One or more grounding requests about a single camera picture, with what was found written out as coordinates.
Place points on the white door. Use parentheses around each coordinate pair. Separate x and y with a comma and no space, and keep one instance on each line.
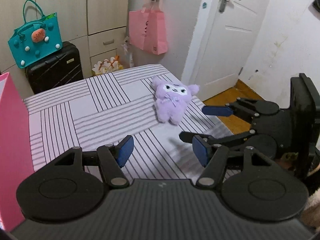
(225,42)

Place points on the striped pink tablecloth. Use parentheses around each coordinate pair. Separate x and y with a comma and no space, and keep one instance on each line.
(100,110)

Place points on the wardrobe drawer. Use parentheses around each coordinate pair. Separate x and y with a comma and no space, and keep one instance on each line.
(107,41)
(105,56)

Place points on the beige wardrobe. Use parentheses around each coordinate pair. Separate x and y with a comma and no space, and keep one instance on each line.
(75,5)

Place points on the teal felt tote bag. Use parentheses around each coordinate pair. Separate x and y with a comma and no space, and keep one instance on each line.
(35,47)

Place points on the purple plush toy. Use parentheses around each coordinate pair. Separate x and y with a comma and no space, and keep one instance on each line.
(170,102)

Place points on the pink cardboard box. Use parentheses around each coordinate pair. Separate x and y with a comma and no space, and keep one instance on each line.
(12,142)

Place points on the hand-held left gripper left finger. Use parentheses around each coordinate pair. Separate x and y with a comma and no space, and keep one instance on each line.
(125,151)

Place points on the clear plastic bag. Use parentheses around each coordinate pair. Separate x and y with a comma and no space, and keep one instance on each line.
(127,52)

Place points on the dark wall object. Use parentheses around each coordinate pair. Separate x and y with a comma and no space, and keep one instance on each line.
(317,5)

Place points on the pink paper shopping bag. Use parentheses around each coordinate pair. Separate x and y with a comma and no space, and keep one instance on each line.
(148,32)

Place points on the black suitcase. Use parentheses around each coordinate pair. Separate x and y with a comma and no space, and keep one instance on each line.
(55,72)

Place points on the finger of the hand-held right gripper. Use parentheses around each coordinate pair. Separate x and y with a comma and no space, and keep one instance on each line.
(232,140)
(216,110)

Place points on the round teal door sticker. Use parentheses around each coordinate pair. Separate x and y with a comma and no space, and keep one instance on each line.
(204,5)

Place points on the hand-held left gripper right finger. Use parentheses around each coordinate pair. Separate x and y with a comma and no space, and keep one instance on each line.
(200,151)

